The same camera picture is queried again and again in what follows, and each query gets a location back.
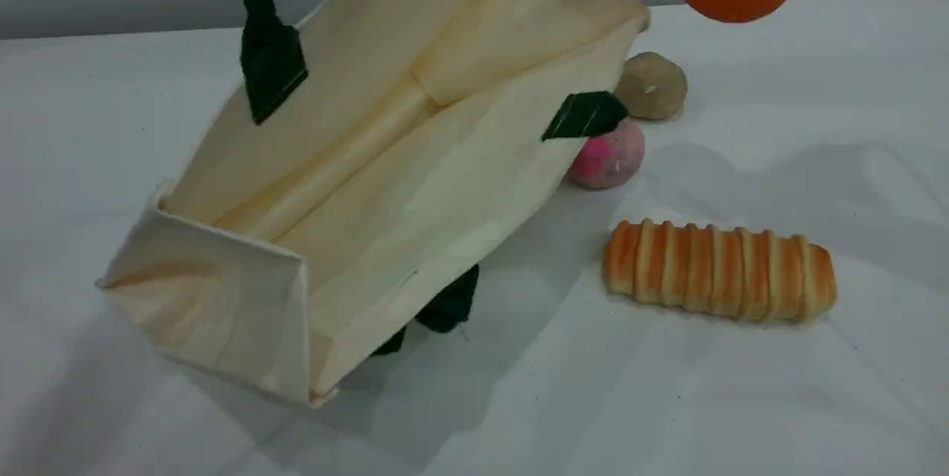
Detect striped long bread roll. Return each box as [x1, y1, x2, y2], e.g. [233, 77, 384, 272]
[602, 219, 839, 324]

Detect brownish green round fruit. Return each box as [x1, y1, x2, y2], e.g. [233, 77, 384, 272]
[614, 52, 688, 122]

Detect pink peach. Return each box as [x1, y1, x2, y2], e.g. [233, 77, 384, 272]
[567, 118, 646, 191]

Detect cream canvas bag green handles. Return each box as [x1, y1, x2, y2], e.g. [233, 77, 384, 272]
[95, 0, 652, 409]

